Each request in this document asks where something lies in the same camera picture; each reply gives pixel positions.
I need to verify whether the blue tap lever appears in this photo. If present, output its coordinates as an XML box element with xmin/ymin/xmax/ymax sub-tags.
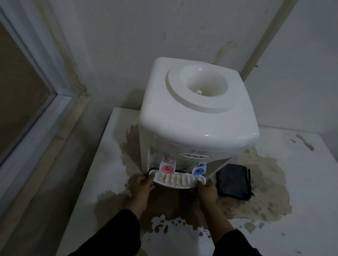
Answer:
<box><xmin>192</xmin><ymin>162</ymin><xmax>207</xmax><ymax>177</ymax></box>

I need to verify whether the person's right hand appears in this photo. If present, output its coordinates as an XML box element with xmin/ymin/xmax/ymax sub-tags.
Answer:
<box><xmin>189</xmin><ymin>180</ymin><xmax>219</xmax><ymax>208</ymax></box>

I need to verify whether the white window frame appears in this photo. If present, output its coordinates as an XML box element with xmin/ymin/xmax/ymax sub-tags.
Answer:
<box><xmin>0</xmin><ymin>8</ymin><xmax>80</xmax><ymax>211</ymax></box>

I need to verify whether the person's left forearm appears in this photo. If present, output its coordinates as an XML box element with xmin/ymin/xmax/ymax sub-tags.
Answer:
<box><xmin>68</xmin><ymin>196</ymin><xmax>147</xmax><ymax>256</ymax></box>

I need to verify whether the dark folded cloth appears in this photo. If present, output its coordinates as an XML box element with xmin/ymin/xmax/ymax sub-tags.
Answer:
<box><xmin>216</xmin><ymin>164</ymin><xmax>254</xmax><ymax>201</ymax></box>

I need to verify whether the red tap lever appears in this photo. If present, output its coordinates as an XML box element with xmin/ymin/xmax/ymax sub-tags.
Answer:
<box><xmin>159</xmin><ymin>156</ymin><xmax>176</xmax><ymax>175</ymax></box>

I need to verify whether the person's left hand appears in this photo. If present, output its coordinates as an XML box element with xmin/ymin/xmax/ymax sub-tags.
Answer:
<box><xmin>128</xmin><ymin>174</ymin><xmax>155</xmax><ymax>203</ymax></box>

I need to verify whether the white drip tray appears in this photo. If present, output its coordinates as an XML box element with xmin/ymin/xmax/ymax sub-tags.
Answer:
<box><xmin>148</xmin><ymin>169</ymin><xmax>206</xmax><ymax>190</ymax></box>

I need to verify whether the white water dispenser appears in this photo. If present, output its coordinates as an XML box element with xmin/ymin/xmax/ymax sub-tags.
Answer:
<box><xmin>139</xmin><ymin>57</ymin><xmax>260</xmax><ymax>182</ymax></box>

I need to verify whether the person's right forearm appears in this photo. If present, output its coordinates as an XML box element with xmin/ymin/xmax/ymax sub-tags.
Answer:
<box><xmin>202</xmin><ymin>202</ymin><xmax>264</xmax><ymax>256</ymax></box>

